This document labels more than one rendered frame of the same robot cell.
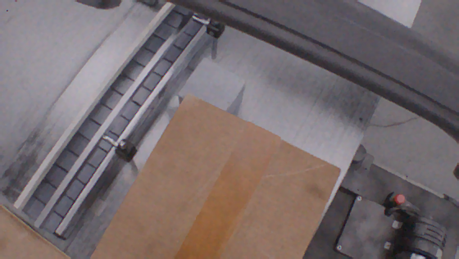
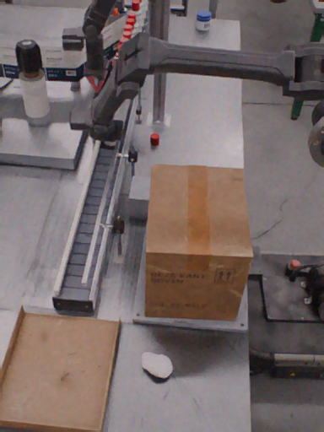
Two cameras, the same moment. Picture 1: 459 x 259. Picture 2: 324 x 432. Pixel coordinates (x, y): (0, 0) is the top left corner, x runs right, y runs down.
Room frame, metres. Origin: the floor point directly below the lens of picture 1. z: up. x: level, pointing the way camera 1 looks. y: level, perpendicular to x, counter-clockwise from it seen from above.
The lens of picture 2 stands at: (-0.71, 0.36, 2.00)
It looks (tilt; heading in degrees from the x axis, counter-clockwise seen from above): 47 degrees down; 342
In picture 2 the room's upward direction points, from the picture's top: 3 degrees clockwise
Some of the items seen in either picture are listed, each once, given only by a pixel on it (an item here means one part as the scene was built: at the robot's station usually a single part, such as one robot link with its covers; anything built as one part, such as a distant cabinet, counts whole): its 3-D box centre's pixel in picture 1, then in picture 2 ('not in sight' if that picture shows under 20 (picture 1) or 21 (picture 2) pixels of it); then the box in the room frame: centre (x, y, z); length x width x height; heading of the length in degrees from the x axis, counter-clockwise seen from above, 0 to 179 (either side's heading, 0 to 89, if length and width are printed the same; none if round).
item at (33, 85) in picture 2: not in sight; (33, 83); (0.86, 0.32, 1.03); 0.09 x 0.09 x 0.30
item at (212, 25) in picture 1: (206, 35); (126, 166); (0.50, 0.08, 0.91); 0.07 x 0.03 x 0.16; 68
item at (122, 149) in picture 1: (120, 152); (111, 236); (0.22, 0.19, 0.91); 0.07 x 0.03 x 0.16; 68
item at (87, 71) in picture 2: not in sight; (95, 60); (0.79, 0.11, 1.13); 0.10 x 0.07 x 0.07; 159
